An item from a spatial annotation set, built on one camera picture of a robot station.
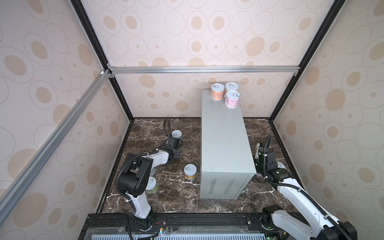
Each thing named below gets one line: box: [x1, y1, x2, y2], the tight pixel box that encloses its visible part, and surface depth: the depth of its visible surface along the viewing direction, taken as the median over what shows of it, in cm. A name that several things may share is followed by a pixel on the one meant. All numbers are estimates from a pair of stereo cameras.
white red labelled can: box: [224, 90, 241, 109], surface depth 78 cm
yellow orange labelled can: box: [183, 163, 198, 181], surface depth 88 cm
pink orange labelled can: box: [210, 83, 226, 101], surface depth 82 cm
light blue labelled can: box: [171, 129, 183, 139], surface depth 105 cm
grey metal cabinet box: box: [199, 90, 257, 200], surface depth 66 cm
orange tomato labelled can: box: [225, 82, 239, 92], surface depth 83 cm
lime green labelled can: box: [145, 176, 159, 194], surface depth 83 cm
